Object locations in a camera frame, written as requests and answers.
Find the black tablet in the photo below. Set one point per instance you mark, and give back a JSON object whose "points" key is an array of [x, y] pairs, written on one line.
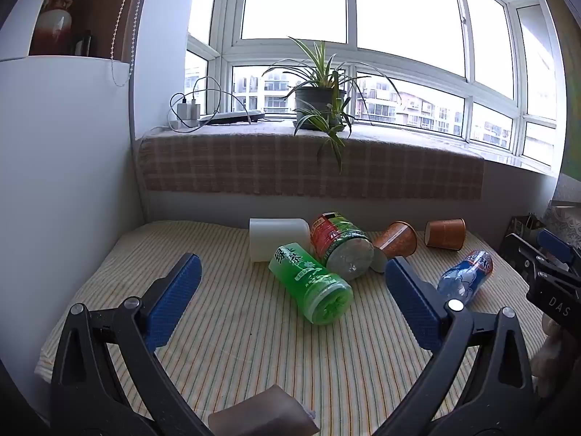
{"points": [[233, 116]]}

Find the dark box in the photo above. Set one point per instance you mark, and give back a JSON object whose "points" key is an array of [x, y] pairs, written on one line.
{"points": [[522, 225]]}

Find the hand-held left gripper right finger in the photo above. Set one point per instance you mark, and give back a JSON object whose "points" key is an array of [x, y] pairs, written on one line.
{"points": [[413, 304]]}

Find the blue plastic bottle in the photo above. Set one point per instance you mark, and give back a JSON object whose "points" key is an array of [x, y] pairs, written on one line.
{"points": [[465, 275]]}

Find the plaid cloth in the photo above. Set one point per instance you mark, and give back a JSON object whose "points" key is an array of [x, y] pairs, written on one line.
{"points": [[295, 166]]}

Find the white cabinet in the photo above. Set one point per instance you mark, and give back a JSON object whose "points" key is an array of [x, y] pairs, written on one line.
{"points": [[59, 181]]}

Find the white charger plug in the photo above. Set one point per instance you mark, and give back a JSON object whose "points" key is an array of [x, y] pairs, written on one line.
{"points": [[187, 110]]}

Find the red and green plastic bottle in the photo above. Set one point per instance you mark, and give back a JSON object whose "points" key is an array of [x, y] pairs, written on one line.
{"points": [[338, 238]]}

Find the white power strip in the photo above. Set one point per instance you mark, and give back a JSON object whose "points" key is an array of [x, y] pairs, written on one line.
{"points": [[184, 123]]}

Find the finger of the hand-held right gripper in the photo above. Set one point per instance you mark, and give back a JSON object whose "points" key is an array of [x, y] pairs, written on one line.
{"points": [[554, 243], [522, 252]]}

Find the potted spider plant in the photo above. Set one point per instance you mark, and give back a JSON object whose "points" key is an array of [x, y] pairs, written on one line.
{"points": [[320, 100]]}

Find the white plastic cup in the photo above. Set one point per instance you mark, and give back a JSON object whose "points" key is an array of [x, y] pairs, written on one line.
{"points": [[277, 238]]}

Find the striped bed sheet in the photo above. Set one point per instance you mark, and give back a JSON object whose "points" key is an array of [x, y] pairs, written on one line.
{"points": [[254, 354]]}

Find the brown paper cup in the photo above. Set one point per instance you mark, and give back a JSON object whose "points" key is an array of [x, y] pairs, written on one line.
{"points": [[265, 413]]}

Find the orange paper cup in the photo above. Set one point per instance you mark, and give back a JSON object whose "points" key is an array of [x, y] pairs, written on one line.
{"points": [[447, 234], [399, 240]]}

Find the person's right hand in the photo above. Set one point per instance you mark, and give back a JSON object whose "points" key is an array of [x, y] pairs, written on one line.
{"points": [[550, 354]]}

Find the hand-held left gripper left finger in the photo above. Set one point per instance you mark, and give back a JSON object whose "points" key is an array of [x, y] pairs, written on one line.
{"points": [[174, 299]]}

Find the white window frame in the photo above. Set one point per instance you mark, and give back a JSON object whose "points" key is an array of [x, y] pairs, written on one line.
{"points": [[352, 50]]}

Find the patterned grey cloth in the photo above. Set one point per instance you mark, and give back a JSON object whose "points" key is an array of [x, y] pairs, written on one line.
{"points": [[565, 218]]}

